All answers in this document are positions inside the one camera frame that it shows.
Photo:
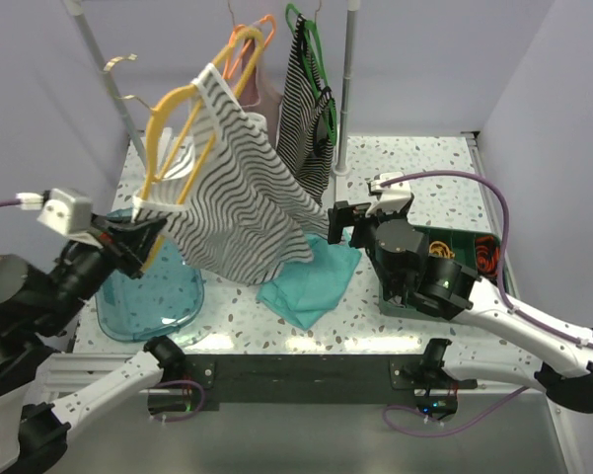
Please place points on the orange clothes hanger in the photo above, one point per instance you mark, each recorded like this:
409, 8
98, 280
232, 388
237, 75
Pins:
266, 24

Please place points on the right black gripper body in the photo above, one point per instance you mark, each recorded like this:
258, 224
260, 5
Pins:
362, 235

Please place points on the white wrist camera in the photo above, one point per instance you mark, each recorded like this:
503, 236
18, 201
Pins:
65, 211
389, 199

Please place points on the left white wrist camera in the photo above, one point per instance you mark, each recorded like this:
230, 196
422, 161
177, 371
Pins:
65, 211

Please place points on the green clothes hanger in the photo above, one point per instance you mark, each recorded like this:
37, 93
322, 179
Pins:
313, 59

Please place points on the teal transparent plastic bin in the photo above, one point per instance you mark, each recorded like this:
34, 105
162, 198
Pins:
167, 298

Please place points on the rack pole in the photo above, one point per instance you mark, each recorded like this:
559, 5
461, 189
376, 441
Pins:
76, 12
341, 168

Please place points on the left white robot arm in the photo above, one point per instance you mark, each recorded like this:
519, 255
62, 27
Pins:
34, 431

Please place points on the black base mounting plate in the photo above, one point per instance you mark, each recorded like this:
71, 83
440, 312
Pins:
299, 379

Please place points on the teal folded cloth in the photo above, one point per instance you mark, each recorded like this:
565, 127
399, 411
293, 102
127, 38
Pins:
304, 292

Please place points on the right rack pole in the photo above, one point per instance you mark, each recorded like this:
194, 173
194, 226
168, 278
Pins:
341, 168

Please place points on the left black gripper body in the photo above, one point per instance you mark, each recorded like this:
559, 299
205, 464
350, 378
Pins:
84, 271

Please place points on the green compartment tray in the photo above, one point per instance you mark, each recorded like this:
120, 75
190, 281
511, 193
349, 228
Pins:
477, 250

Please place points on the left rack pole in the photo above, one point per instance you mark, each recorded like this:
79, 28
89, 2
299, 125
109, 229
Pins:
76, 12

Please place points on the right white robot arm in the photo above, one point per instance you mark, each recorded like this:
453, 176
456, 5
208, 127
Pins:
534, 349

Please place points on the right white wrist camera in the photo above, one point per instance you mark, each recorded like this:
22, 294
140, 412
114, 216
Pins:
389, 199

